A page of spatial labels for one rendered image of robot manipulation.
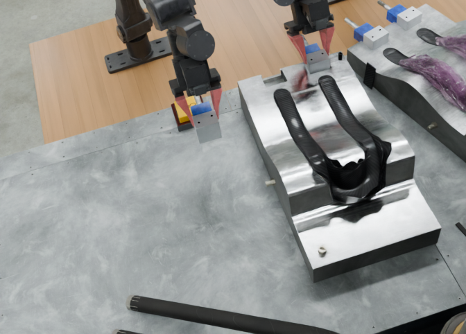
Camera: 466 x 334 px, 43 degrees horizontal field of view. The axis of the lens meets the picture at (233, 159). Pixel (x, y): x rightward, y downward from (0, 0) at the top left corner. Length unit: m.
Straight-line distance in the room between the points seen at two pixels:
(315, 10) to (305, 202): 0.40
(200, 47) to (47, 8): 2.34
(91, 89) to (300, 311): 0.82
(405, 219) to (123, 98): 0.78
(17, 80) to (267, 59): 1.70
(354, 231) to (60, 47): 1.02
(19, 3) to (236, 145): 2.32
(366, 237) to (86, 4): 2.45
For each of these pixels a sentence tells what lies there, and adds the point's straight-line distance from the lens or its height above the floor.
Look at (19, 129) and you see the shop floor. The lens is 2.81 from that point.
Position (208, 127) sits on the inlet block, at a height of 0.95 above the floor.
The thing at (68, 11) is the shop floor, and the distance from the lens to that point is 3.33.
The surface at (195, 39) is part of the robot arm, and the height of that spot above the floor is 1.16.
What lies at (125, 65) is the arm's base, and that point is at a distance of 1.64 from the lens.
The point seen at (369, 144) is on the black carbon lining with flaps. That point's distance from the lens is 1.23.
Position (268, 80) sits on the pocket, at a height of 0.87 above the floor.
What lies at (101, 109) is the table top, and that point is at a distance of 1.57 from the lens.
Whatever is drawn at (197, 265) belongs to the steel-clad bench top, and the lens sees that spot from 1.24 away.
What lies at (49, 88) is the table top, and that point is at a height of 0.80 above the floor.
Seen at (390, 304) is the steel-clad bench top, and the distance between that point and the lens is 1.18.
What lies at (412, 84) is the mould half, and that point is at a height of 0.90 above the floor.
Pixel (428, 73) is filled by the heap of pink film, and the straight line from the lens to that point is 1.39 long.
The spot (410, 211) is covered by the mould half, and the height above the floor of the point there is 0.86.
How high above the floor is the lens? 1.88
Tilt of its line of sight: 52 degrees down
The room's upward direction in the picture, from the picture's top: 12 degrees counter-clockwise
